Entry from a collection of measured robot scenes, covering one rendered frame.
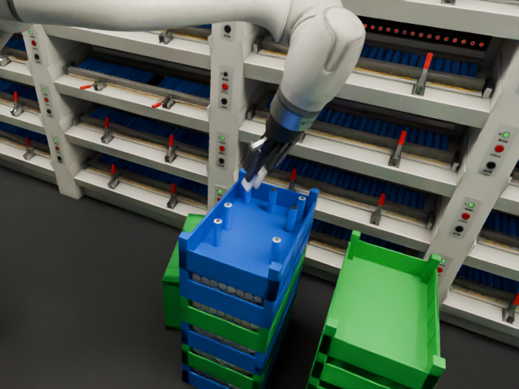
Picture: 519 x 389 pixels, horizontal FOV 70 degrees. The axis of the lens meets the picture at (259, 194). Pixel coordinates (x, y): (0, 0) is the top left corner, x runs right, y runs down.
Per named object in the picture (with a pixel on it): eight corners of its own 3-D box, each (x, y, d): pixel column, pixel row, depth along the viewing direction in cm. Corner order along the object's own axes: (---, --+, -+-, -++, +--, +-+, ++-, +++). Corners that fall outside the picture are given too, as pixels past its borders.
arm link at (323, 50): (330, 123, 66) (327, 79, 74) (382, 49, 55) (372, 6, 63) (273, 103, 64) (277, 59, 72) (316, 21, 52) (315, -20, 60)
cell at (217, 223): (218, 248, 79) (219, 224, 75) (211, 245, 79) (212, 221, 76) (222, 242, 80) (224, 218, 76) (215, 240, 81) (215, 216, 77)
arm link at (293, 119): (333, 108, 69) (318, 130, 74) (306, 75, 72) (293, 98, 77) (298, 116, 64) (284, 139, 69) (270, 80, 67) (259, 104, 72)
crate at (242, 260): (274, 302, 68) (279, 272, 64) (178, 267, 73) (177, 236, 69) (313, 216, 92) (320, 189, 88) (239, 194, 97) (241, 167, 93)
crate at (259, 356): (261, 377, 81) (265, 355, 77) (181, 342, 86) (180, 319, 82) (299, 284, 105) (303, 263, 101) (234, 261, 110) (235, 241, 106)
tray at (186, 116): (211, 133, 115) (207, 108, 108) (59, 93, 131) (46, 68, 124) (238, 98, 127) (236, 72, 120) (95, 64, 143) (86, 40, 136)
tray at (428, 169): (450, 197, 97) (473, 158, 86) (239, 140, 113) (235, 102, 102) (456, 148, 109) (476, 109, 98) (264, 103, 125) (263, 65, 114)
